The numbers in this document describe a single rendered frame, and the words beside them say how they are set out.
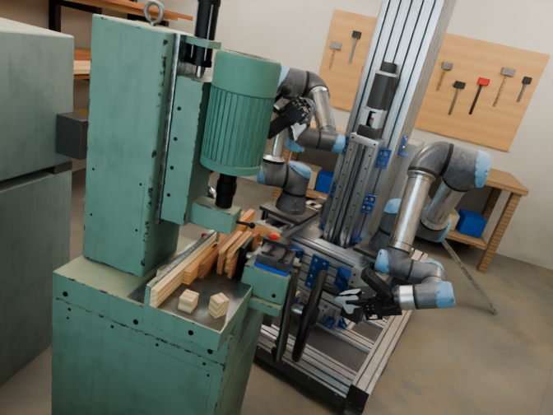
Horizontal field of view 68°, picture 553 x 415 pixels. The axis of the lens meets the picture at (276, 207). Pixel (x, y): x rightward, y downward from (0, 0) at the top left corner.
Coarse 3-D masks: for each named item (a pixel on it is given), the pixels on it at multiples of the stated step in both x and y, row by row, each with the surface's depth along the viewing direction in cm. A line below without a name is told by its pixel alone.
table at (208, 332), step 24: (216, 264) 124; (192, 288) 111; (216, 288) 113; (240, 288) 115; (144, 312) 102; (168, 312) 100; (192, 312) 102; (240, 312) 112; (264, 312) 117; (192, 336) 100; (216, 336) 97
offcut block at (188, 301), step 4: (184, 292) 102; (188, 292) 103; (192, 292) 103; (196, 292) 103; (180, 296) 100; (184, 296) 101; (188, 296) 101; (192, 296) 101; (196, 296) 102; (180, 300) 100; (184, 300) 100; (188, 300) 100; (192, 300) 100; (196, 300) 102; (180, 304) 101; (184, 304) 100; (188, 304) 100; (192, 304) 100; (196, 304) 104; (180, 308) 101; (184, 308) 101; (188, 308) 101; (192, 308) 101; (188, 312) 101
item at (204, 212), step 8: (200, 200) 123; (208, 200) 125; (192, 208) 122; (200, 208) 121; (208, 208) 121; (216, 208) 120; (224, 208) 122; (232, 208) 123; (240, 208) 124; (192, 216) 123; (200, 216) 122; (208, 216) 121; (216, 216) 121; (224, 216) 120; (232, 216) 119; (200, 224) 123; (208, 224) 122; (216, 224) 121; (224, 224) 121; (232, 224) 120; (224, 232) 122; (232, 232) 123
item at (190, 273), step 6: (252, 210) 158; (246, 216) 152; (252, 216) 157; (240, 228) 146; (210, 246) 125; (204, 252) 122; (210, 252) 122; (198, 258) 118; (192, 264) 114; (198, 264) 115; (186, 270) 111; (192, 270) 111; (186, 276) 111; (192, 276) 112; (186, 282) 112
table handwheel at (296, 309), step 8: (320, 272) 123; (320, 280) 119; (312, 288) 117; (320, 288) 116; (312, 296) 114; (320, 296) 137; (296, 304) 127; (312, 304) 113; (296, 312) 125; (304, 312) 113; (312, 312) 113; (304, 320) 112; (312, 320) 123; (304, 328) 112; (296, 336) 114; (304, 336) 112; (296, 344) 114; (304, 344) 132; (296, 352) 115; (296, 360) 118
